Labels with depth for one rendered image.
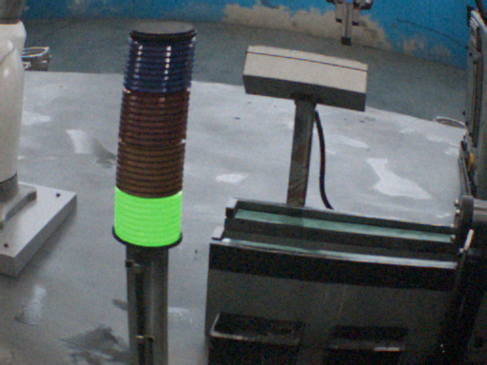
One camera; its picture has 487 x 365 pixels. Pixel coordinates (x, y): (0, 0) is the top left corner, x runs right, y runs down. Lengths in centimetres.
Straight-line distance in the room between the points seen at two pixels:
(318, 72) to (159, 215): 54
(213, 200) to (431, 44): 531
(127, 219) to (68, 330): 34
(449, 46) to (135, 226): 603
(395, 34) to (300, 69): 547
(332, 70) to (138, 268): 55
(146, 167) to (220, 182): 83
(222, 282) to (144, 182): 33
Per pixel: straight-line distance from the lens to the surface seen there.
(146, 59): 78
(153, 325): 89
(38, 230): 133
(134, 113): 79
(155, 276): 86
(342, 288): 110
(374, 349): 104
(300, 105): 134
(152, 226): 82
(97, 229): 142
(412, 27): 676
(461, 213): 98
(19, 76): 135
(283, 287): 111
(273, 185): 163
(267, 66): 132
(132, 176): 81
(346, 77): 131
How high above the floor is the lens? 138
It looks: 21 degrees down
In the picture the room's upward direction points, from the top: 5 degrees clockwise
